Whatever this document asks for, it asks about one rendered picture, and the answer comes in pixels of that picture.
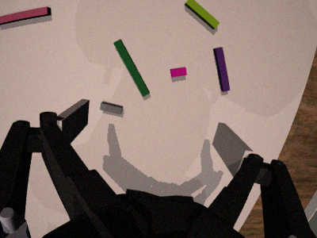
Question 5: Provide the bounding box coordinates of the pink rod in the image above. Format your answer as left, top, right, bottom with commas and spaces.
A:
0, 6, 51, 25

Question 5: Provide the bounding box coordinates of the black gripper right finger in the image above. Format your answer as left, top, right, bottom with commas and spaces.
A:
187, 122, 317, 238

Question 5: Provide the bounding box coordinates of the small magenta block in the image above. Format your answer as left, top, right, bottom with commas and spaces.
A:
170, 67, 187, 77

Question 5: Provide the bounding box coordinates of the purple rod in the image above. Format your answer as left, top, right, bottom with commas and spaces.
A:
213, 47, 230, 92

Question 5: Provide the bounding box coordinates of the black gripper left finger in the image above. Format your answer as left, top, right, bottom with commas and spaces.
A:
0, 99, 148, 238

